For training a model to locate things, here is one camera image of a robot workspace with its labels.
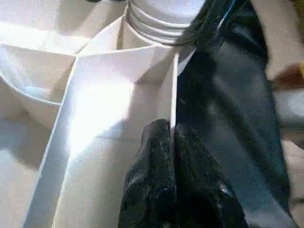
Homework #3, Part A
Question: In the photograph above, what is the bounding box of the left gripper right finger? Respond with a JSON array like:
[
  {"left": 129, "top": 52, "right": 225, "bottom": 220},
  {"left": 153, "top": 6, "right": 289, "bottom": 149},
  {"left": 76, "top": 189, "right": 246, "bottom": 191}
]
[{"left": 174, "top": 123, "right": 247, "bottom": 228}]

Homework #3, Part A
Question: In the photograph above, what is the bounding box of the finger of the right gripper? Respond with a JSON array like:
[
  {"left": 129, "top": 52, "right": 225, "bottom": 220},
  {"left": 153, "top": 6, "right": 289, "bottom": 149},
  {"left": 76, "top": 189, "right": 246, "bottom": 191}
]
[{"left": 177, "top": 0, "right": 238, "bottom": 48}]

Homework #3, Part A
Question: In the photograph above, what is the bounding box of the white plastic table top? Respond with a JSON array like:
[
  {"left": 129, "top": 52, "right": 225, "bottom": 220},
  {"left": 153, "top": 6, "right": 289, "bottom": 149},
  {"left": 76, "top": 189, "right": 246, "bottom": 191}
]
[{"left": 0, "top": 0, "right": 198, "bottom": 228}]

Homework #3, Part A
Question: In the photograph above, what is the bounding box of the black mat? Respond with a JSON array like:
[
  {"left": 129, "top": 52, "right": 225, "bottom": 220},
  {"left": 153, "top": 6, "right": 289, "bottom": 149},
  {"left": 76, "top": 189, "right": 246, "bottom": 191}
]
[{"left": 175, "top": 0, "right": 297, "bottom": 228}]

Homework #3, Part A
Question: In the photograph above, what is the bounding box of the white plastic table leg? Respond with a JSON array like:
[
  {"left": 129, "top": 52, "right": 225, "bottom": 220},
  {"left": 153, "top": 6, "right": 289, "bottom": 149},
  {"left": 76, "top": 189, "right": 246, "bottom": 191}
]
[{"left": 125, "top": 0, "right": 207, "bottom": 46}]

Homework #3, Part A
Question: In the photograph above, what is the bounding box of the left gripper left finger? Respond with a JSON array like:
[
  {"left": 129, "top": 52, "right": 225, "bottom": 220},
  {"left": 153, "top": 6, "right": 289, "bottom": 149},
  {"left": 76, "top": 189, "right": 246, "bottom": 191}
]
[{"left": 118, "top": 118, "right": 178, "bottom": 228}]

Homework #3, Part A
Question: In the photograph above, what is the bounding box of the light grey rounded casing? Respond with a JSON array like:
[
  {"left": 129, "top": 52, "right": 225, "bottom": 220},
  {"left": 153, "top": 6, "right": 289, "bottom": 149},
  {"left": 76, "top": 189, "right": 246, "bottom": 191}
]
[{"left": 273, "top": 90, "right": 304, "bottom": 135}]

